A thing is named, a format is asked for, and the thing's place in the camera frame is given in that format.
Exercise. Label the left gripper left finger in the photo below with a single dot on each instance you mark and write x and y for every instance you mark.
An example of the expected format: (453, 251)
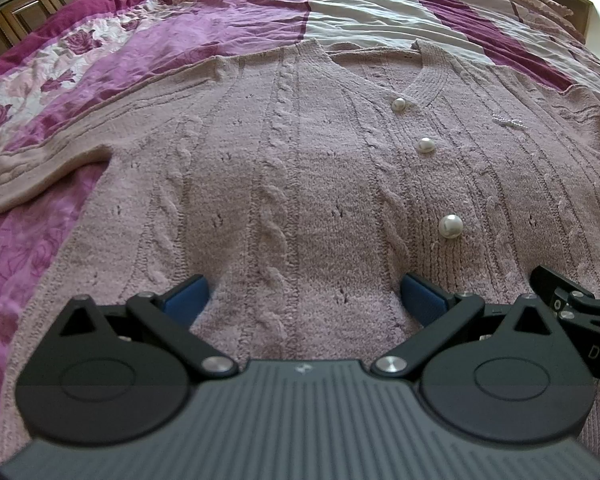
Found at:
(111, 374)

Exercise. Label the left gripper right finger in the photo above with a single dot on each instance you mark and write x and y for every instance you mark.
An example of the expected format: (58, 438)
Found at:
(497, 372)

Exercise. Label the pink knitted cardigan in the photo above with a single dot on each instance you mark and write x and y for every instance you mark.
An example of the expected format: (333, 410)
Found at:
(303, 184)

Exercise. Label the purple floral bedspread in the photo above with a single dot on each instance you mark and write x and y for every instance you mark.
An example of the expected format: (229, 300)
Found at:
(103, 56)

